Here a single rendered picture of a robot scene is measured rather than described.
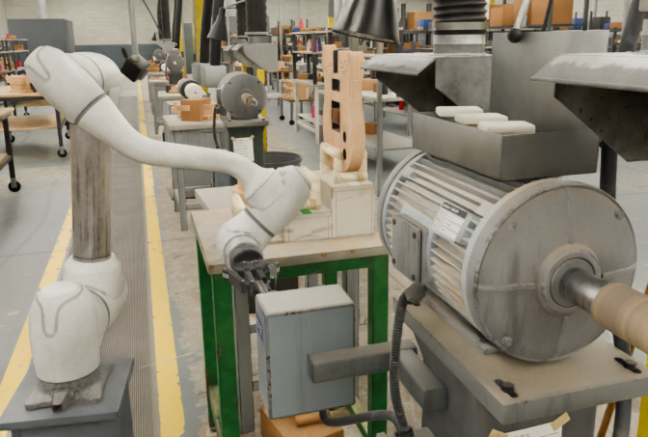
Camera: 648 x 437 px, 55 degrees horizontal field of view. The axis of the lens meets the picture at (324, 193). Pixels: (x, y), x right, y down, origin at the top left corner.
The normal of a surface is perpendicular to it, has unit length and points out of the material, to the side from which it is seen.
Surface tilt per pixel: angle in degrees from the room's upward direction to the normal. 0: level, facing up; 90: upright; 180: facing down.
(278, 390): 90
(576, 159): 90
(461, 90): 90
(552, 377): 0
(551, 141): 90
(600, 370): 0
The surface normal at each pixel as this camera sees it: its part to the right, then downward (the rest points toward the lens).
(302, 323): 0.28, 0.22
